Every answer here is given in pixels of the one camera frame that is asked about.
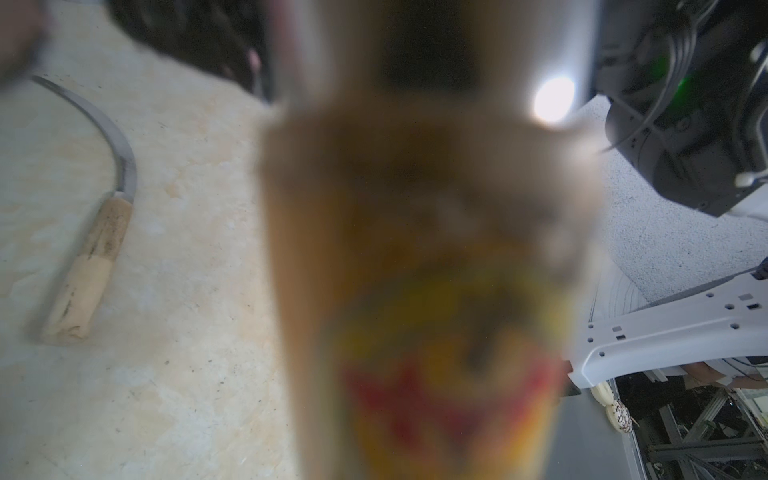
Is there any small sickle wooden handle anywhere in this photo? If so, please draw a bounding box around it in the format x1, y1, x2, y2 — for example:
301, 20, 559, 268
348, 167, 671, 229
29, 74, 139, 344
258, 1, 601, 479

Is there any pink fluffy rag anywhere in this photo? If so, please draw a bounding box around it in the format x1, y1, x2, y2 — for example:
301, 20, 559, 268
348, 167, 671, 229
1, 0, 51, 88

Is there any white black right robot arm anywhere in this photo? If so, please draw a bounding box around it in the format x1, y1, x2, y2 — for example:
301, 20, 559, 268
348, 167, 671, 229
565, 1, 767, 389

